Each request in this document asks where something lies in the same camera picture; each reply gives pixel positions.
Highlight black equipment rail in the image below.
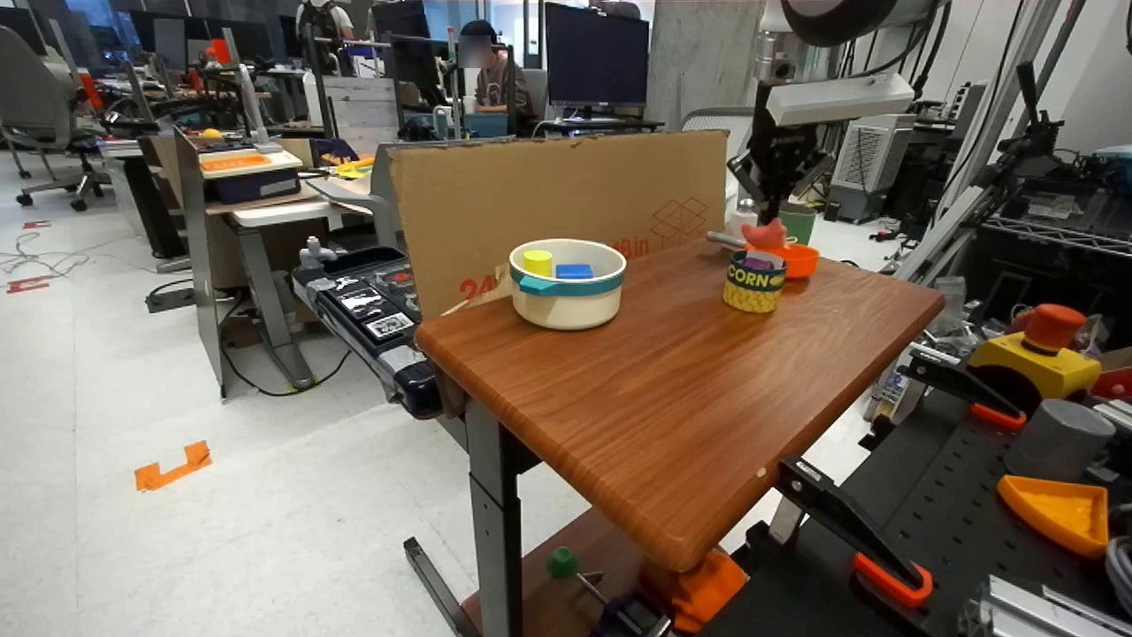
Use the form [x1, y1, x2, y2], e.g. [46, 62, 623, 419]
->
[291, 233, 448, 422]

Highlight yellow emergency stop box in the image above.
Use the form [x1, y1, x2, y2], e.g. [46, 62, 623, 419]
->
[965, 301, 1106, 405]

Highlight seated person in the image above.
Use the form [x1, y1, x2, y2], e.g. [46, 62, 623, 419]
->
[457, 14, 543, 141]

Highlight grey tripod stand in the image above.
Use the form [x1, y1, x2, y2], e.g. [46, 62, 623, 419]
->
[896, 57, 1072, 287]

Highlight yellow labelled can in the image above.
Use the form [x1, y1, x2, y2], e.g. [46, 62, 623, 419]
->
[721, 252, 788, 319]

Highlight orange printed bracket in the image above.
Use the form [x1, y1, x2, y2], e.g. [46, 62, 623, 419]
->
[669, 546, 755, 637]

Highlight orange floor marker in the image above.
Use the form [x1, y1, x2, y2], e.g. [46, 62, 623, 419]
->
[130, 438, 216, 497]

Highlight grey cylinder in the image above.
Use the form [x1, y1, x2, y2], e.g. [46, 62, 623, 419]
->
[1004, 397, 1123, 482]

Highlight black monitor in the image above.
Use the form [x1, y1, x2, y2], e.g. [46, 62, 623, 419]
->
[543, 0, 656, 116]

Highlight white bowl teal handles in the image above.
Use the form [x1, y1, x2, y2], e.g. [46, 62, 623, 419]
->
[507, 236, 631, 332]

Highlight black shelf rack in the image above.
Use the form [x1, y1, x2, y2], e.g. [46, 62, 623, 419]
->
[959, 147, 1132, 356]

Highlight yellow block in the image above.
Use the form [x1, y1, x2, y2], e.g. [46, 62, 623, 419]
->
[519, 245, 560, 284]

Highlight orange bowl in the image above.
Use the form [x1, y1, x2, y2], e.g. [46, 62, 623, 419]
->
[755, 242, 824, 287]

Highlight aluminium extrusion rail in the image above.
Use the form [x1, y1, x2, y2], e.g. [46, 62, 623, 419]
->
[957, 575, 1132, 637]

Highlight black perforated board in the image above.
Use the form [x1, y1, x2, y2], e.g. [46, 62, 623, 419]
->
[705, 382, 1132, 637]

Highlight grey box orange top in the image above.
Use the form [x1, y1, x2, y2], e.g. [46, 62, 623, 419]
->
[192, 141, 308, 208]

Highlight grey office chair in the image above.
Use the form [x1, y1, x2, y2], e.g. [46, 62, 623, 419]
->
[0, 21, 116, 215]

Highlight grey metal table leg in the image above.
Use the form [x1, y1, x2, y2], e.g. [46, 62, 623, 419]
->
[460, 392, 531, 637]

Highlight grey desk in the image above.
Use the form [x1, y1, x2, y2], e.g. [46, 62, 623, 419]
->
[172, 124, 392, 399]

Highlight black clamp orange handle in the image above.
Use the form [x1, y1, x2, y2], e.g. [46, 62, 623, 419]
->
[896, 352, 1034, 435]
[771, 458, 941, 615]

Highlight green bin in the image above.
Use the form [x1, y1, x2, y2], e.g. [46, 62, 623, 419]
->
[778, 206, 821, 247]

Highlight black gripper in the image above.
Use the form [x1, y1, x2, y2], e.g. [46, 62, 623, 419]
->
[725, 83, 830, 232]

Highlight white sign board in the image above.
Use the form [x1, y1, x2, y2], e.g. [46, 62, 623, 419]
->
[322, 76, 408, 159]

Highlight green ball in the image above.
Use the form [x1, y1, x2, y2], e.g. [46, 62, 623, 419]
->
[544, 546, 583, 583]

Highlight cardboard panel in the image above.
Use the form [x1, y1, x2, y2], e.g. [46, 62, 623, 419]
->
[385, 130, 728, 324]

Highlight orange wedge piece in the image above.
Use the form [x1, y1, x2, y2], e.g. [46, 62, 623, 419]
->
[995, 471, 1116, 562]

